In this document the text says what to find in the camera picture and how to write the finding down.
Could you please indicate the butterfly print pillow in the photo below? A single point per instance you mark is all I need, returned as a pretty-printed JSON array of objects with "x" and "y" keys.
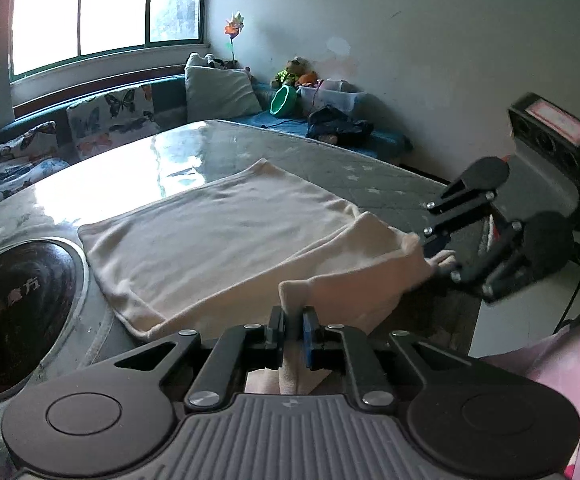
[
  {"x": 15, "y": 160},
  {"x": 110, "y": 120}
]

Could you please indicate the plush toy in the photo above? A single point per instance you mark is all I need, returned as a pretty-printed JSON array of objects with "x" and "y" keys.
[{"x": 292, "y": 72}]

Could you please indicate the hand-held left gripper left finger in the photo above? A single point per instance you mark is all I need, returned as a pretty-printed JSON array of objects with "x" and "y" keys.
[{"x": 276, "y": 332}]

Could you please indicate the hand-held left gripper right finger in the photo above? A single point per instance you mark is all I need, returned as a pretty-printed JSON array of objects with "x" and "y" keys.
[{"x": 309, "y": 340}]

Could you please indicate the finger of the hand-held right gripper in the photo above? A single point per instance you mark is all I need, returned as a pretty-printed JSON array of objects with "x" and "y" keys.
[
  {"x": 437, "y": 246},
  {"x": 489, "y": 265}
]

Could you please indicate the green framed window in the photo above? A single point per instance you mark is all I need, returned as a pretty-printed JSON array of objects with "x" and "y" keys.
[{"x": 110, "y": 5}]

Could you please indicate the plain grey pillow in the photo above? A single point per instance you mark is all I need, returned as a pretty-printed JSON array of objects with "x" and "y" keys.
[{"x": 220, "y": 92}]

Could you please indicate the dark blue clothes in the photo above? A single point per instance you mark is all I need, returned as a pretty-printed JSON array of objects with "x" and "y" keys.
[{"x": 335, "y": 122}]

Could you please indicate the round black induction cooktop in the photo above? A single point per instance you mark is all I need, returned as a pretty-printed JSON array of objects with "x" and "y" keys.
[{"x": 15, "y": 310}]

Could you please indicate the clear plastic storage box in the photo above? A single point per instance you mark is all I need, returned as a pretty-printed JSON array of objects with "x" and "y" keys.
[{"x": 340, "y": 100}]

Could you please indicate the colourful pinwheel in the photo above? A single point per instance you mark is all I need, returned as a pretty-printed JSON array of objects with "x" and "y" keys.
[{"x": 235, "y": 25}]

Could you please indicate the green plastic bowl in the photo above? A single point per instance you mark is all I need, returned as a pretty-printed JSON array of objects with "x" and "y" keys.
[{"x": 282, "y": 102}]

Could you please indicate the cream sweater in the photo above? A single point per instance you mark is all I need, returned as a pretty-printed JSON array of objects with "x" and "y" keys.
[{"x": 210, "y": 230}]

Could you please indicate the blue corner sofa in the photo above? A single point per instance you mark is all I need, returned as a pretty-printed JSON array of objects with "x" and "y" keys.
[{"x": 272, "y": 124}]

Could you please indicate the person's pink clothing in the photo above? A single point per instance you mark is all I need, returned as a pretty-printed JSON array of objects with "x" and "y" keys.
[{"x": 569, "y": 360}]

